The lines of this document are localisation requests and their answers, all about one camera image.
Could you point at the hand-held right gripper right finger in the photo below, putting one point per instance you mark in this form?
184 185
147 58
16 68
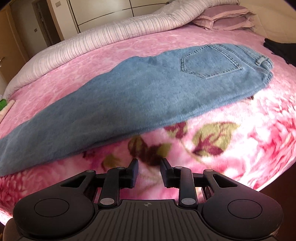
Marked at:
164 173

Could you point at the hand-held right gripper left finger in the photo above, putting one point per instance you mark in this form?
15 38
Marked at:
134 173

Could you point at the blue denim jeans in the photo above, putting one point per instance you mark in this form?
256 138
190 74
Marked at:
138 92

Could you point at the pink floral blanket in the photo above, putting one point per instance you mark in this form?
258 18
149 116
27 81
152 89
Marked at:
231 162

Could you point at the cream cloth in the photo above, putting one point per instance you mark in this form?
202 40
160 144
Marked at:
7 111

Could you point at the striped pale duvet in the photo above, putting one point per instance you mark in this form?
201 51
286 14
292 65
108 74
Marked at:
115 30

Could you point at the green packet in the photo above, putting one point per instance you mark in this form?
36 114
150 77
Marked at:
2 105

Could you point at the purple pillow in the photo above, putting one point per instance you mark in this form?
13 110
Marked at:
219 10
231 24

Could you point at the white wardrobe doors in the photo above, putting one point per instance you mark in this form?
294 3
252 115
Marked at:
104 9

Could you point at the black garment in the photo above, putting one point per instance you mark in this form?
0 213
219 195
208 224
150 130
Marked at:
279 49

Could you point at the room door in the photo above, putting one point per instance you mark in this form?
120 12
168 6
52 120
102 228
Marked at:
13 46

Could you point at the white quilted headboard cushion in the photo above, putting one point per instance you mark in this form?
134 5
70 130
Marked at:
272 18

